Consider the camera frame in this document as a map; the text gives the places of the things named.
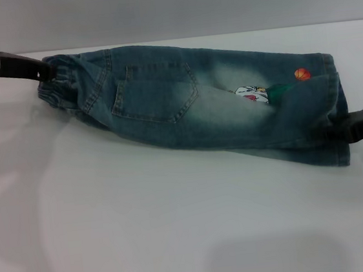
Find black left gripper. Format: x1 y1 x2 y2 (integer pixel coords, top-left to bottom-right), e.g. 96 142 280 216
0 45 56 89

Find blue denim shorts with cartoon print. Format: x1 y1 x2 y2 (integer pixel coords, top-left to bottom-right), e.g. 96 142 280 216
33 23 356 199

